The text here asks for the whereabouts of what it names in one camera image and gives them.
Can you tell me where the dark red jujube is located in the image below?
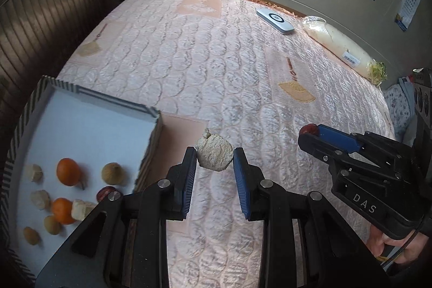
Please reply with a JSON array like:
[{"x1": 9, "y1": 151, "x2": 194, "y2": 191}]
[
  {"x1": 299, "y1": 124, "x2": 319, "y2": 136},
  {"x1": 96, "y1": 186, "x2": 117, "y2": 202}
]

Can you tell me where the pale sugarcane chunk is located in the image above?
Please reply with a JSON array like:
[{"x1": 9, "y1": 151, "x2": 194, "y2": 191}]
[
  {"x1": 30, "y1": 190, "x2": 50, "y2": 210},
  {"x1": 71, "y1": 199, "x2": 97, "y2": 222},
  {"x1": 25, "y1": 164, "x2": 43, "y2": 183},
  {"x1": 195, "y1": 128, "x2": 234, "y2": 172}
]

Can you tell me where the brown round longan fruit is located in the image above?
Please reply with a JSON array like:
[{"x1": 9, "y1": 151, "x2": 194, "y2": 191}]
[{"x1": 101, "y1": 162, "x2": 124, "y2": 186}]

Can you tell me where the orange tangerine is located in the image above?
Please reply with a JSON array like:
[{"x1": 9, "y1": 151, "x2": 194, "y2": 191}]
[
  {"x1": 56, "y1": 158, "x2": 81, "y2": 187},
  {"x1": 51, "y1": 197, "x2": 75, "y2": 225}
]

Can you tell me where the right hand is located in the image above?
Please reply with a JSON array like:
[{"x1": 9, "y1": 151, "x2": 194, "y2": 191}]
[{"x1": 365, "y1": 224, "x2": 432, "y2": 267}]

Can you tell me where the pile of clothes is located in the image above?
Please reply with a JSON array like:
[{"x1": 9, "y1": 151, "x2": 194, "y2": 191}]
[{"x1": 384, "y1": 68, "x2": 431, "y2": 146}]

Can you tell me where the wrapped white daikon radish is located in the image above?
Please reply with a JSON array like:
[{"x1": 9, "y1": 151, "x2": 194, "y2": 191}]
[{"x1": 302, "y1": 16, "x2": 387, "y2": 86}]

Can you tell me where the pink quilted bed cover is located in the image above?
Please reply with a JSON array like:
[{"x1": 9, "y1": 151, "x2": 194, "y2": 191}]
[{"x1": 55, "y1": 0, "x2": 398, "y2": 288}]

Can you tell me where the striped white tray box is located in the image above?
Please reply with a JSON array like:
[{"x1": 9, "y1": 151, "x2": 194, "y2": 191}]
[{"x1": 1, "y1": 76, "x2": 163, "y2": 286}]

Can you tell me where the white rectangular device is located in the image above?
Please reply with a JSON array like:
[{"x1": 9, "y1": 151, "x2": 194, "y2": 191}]
[{"x1": 255, "y1": 8, "x2": 294, "y2": 35}]

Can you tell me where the dark slatted wooden door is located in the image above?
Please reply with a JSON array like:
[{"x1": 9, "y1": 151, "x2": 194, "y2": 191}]
[{"x1": 0, "y1": 0, "x2": 146, "y2": 127}]

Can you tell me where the wall calendar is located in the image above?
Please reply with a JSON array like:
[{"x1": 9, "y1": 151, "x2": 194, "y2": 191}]
[{"x1": 395, "y1": 0, "x2": 421, "y2": 32}]

